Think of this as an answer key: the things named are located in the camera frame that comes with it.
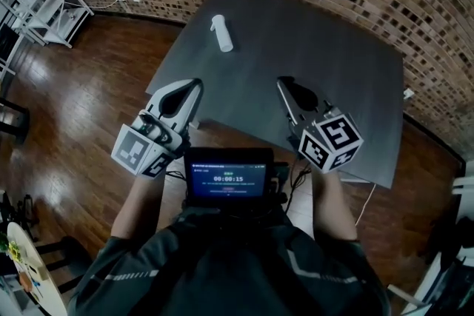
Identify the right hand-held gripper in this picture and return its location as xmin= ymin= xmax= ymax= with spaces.
xmin=276 ymin=76 xmax=364 ymax=175

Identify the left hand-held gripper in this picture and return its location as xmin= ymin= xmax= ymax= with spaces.
xmin=110 ymin=78 xmax=204 ymax=179

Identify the white spray bottle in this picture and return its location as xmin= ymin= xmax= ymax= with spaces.
xmin=210 ymin=14 xmax=235 ymax=53

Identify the person's left forearm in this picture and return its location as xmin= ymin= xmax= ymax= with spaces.
xmin=110 ymin=169 xmax=187 ymax=240

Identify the person's right forearm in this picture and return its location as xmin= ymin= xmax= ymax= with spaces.
xmin=310 ymin=168 xmax=359 ymax=242

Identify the dark grey table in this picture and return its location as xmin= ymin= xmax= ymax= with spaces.
xmin=144 ymin=0 xmax=404 ymax=190

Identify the black chest-mounted screen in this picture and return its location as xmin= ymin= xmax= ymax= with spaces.
xmin=183 ymin=147 xmax=276 ymax=209

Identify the black chair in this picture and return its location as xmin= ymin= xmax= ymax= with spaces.
xmin=35 ymin=235 xmax=94 ymax=294
xmin=0 ymin=95 xmax=31 ymax=145

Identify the person's dark grey shirt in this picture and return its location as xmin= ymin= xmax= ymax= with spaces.
xmin=67 ymin=206 xmax=392 ymax=316

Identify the yellow flower bunch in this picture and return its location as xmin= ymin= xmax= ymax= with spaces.
xmin=7 ymin=240 xmax=24 ymax=262

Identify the round white side table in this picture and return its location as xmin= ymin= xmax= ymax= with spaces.
xmin=6 ymin=221 xmax=68 ymax=316

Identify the black cables bundle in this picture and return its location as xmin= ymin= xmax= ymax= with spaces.
xmin=273 ymin=153 xmax=313 ymax=206

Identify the white cable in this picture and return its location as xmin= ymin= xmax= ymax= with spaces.
xmin=354 ymin=182 xmax=377 ymax=227
xmin=62 ymin=0 xmax=120 ymax=10

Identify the white furniture frame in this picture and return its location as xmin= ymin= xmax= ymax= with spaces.
xmin=384 ymin=158 xmax=474 ymax=316

